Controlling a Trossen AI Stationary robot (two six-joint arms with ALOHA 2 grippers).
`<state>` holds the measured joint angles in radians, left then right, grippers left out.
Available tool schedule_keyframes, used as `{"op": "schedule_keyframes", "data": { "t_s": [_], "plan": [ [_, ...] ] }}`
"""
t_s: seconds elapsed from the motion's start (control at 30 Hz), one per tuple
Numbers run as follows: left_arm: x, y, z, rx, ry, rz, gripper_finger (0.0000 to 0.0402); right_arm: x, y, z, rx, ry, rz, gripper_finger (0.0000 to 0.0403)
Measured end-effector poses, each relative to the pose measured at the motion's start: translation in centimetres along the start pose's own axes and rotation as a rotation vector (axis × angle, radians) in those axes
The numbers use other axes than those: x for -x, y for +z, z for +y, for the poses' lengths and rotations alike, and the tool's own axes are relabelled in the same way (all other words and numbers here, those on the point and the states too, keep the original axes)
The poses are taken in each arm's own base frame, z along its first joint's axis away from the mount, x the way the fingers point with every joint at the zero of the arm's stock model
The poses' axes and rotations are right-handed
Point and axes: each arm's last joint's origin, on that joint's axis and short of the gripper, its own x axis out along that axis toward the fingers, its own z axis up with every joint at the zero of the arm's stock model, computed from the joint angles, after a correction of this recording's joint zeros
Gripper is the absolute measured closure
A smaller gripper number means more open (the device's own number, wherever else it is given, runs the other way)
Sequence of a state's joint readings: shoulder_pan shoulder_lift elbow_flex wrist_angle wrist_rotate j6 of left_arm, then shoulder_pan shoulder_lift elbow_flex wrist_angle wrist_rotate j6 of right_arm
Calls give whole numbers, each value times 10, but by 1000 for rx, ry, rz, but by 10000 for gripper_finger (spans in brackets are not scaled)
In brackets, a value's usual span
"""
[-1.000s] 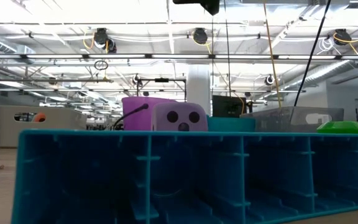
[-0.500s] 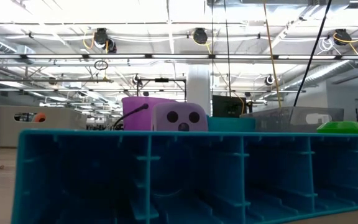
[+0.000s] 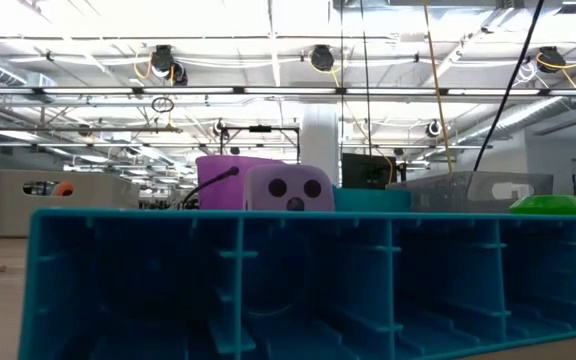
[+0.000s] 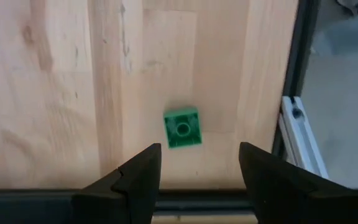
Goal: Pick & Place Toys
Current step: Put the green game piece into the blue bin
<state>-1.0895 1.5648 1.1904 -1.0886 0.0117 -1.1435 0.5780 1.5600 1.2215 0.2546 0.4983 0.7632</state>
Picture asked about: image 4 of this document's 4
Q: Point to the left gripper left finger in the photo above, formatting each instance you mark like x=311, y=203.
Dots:
x=129, y=193

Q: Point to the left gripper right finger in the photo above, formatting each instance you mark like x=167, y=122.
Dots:
x=278, y=193

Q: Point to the dark green square block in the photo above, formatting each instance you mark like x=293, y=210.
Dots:
x=182, y=128

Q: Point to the silver aluminium rail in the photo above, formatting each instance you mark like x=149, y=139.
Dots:
x=306, y=140

